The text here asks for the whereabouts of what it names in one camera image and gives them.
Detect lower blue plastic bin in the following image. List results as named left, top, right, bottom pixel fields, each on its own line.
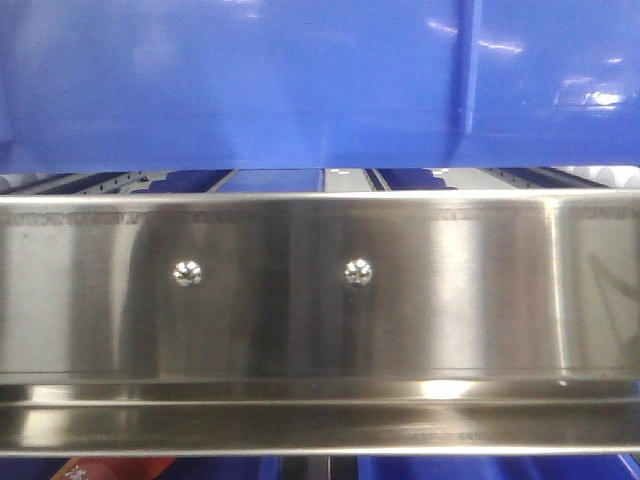
left=257, top=453, right=640, bottom=480

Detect stainless steel shelf rail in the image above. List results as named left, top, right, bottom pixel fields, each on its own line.
left=1, top=189, right=639, bottom=456

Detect red printed box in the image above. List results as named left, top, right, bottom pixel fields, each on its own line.
left=52, top=457, right=177, bottom=480

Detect large blue plastic bin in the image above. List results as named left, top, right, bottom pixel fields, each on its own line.
left=1, top=1, right=639, bottom=173

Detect grey roller rack tracks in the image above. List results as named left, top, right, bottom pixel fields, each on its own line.
left=1, top=165, right=639, bottom=195

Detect right silver screw head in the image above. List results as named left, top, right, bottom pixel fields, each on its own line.
left=344, top=257, right=374, bottom=287

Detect left silver screw head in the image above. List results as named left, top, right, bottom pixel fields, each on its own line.
left=172, top=259, right=203, bottom=288

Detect silver screw head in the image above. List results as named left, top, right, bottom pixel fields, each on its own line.
left=344, top=257, right=374, bottom=287
left=172, top=259, right=203, bottom=288

